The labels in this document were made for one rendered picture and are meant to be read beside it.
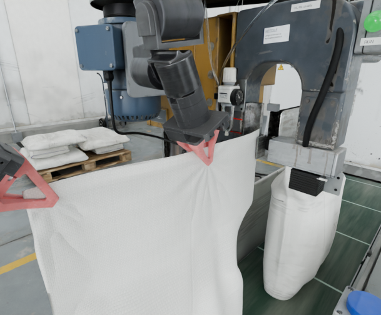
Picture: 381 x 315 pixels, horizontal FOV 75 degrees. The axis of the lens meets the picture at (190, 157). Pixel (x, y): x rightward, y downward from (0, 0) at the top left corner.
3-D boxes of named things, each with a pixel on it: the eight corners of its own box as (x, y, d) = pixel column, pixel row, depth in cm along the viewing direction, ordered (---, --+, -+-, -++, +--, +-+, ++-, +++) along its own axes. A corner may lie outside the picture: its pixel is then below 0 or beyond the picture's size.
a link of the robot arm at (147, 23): (146, -2, 29) (201, -2, 33) (107, 10, 37) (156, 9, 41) (161, 100, 34) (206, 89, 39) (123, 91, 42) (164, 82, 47)
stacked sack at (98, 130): (71, 146, 335) (69, 135, 330) (62, 140, 365) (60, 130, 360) (117, 138, 376) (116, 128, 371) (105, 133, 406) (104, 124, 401)
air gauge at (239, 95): (234, 106, 54) (235, 89, 53) (228, 105, 55) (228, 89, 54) (243, 105, 57) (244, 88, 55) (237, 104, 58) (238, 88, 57)
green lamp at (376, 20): (383, 30, 37) (388, 7, 36) (360, 32, 39) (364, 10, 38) (386, 32, 39) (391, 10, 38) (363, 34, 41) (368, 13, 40)
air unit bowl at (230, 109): (228, 132, 58) (229, 106, 56) (218, 130, 60) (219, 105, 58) (235, 130, 60) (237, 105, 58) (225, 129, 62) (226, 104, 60)
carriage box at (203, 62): (213, 142, 68) (216, 14, 58) (143, 124, 91) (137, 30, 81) (260, 129, 84) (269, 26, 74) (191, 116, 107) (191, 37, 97)
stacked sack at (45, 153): (31, 162, 277) (28, 149, 272) (24, 148, 326) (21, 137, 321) (71, 155, 302) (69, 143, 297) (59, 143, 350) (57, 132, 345)
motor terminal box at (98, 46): (115, 81, 54) (110, 23, 50) (79, 81, 57) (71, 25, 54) (136, 80, 62) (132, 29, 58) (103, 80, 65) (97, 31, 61)
